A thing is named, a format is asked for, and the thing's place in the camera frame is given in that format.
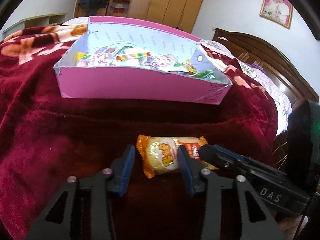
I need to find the pink jelly pouch small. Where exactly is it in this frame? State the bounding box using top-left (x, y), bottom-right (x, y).
top-left (141, 55), bottom-right (188, 73)

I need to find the person's right hand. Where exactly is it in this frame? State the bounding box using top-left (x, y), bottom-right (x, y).
top-left (278, 215), bottom-right (309, 240)

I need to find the yellow small candy packet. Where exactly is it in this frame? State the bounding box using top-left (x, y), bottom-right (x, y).
top-left (76, 52), bottom-right (91, 67)

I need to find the green pea snack packet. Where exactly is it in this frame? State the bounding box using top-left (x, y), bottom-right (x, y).
top-left (192, 70), bottom-right (218, 81)

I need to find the yellow jelly cup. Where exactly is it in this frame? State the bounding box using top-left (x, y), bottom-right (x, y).
top-left (181, 60), bottom-right (198, 75)

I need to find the red floral blanket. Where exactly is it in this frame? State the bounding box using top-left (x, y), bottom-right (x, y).
top-left (1, 25), bottom-right (278, 239)

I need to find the pink jelly pouch large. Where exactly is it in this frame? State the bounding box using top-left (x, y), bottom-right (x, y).
top-left (87, 46), bottom-right (119, 67)

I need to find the rainbow edged clear snack bag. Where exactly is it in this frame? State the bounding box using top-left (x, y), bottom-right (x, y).
top-left (116, 52), bottom-right (151, 61)

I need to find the low beige shelf unit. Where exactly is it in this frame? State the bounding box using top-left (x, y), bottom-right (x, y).
top-left (1, 14), bottom-right (66, 39)

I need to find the framed wedding photo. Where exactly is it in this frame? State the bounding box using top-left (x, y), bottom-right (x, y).
top-left (260, 0), bottom-right (293, 29)

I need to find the wooden wardrobe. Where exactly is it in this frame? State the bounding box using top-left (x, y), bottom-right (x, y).
top-left (75, 0), bottom-right (203, 33)

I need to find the wooden headboard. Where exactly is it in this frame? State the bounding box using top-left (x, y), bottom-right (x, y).
top-left (213, 28), bottom-right (319, 109)

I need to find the red box on shelf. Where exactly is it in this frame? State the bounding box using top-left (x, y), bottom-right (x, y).
top-left (113, 4), bottom-right (126, 14)

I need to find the orange rice cracker bag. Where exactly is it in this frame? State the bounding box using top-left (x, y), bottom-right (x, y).
top-left (136, 135), bottom-right (217, 179)

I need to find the pink cardboard box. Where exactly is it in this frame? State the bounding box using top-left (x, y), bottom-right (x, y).
top-left (54, 16), bottom-right (232, 105)

